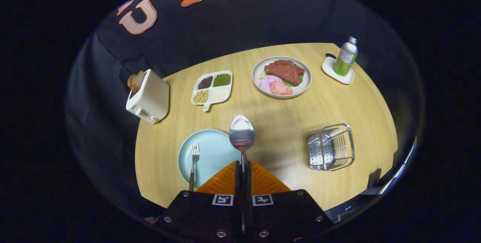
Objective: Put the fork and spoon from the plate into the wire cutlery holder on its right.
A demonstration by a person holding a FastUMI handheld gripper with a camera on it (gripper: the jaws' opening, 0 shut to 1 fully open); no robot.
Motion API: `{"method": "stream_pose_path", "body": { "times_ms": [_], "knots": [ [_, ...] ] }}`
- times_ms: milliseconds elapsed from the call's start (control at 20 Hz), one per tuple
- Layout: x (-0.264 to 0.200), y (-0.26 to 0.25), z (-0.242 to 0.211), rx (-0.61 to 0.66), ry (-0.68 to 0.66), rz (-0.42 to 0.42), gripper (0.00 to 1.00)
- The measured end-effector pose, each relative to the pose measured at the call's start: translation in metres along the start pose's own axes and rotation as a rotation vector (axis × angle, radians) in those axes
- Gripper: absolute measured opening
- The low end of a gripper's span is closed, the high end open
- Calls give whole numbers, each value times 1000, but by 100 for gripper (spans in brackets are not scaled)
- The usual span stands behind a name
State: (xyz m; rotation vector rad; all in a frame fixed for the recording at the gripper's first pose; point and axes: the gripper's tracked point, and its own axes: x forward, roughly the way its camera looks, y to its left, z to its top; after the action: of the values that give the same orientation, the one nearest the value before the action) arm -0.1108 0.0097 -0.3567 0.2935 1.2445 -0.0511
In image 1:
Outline metal wire rack basket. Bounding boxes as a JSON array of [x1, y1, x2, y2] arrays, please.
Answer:
[[306, 123, 355, 171]]

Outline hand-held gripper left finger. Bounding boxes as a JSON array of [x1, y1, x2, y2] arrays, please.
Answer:
[[156, 160, 243, 243]]

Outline white square coaster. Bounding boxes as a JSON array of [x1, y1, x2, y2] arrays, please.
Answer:
[[322, 56, 355, 85]]

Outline white divided snack tray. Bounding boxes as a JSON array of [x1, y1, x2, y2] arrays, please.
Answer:
[[191, 71, 233, 112]]

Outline brown toast slice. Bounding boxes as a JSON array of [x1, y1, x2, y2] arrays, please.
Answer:
[[127, 71, 145, 94]]

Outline white toaster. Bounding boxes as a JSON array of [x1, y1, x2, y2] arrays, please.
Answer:
[[126, 69, 170, 125]]

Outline pile of green beans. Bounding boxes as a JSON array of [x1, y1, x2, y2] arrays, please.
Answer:
[[213, 73, 231, 87]]

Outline green label metal bottle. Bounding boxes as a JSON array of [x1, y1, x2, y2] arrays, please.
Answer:
[[333, 36, 358, 77]]

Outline brown meat slab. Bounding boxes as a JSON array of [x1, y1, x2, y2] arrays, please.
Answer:
[[264, 59, 305, 86]]

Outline red tomato slice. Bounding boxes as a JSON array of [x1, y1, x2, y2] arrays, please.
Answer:
[[271, 81, 293, 96]]

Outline white plate with food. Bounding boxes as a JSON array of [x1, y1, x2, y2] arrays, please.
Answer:
[[252, 56, 312, 99]]

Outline silver metal fork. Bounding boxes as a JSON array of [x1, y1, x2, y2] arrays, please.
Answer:
[[189, 144, 200, 191]]

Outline silver metal spoon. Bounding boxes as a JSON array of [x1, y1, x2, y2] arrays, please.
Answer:
[[229, 115, 256, 174]]

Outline pink ham slice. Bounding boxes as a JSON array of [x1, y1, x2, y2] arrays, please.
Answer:
[[259, 75, 283, 94]]

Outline chrome metal bar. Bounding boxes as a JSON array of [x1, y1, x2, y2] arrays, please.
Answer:
[[379, 136, 417, 195]]

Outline light blue plate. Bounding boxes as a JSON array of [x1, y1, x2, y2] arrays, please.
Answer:
[[177, 129, 241, 189]]

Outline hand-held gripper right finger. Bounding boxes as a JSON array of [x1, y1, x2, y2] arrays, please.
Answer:
[[242, 160, 333, 243]]

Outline pile of yellow soybeans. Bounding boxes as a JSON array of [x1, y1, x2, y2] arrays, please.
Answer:
[[193, 90, 210, 104]]

